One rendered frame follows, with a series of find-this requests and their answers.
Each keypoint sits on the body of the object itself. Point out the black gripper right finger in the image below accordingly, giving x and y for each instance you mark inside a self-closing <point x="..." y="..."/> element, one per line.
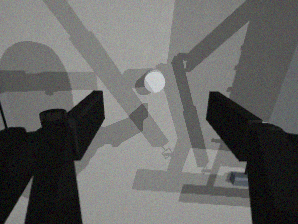
<point x="270" y="153"/>

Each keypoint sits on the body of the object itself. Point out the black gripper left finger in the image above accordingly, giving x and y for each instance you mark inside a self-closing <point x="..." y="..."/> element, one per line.
<point x="46" y="154"/>

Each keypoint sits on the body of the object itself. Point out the light grey cylinder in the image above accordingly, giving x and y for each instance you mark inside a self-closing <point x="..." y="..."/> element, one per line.
<point x="154" y="80"/>

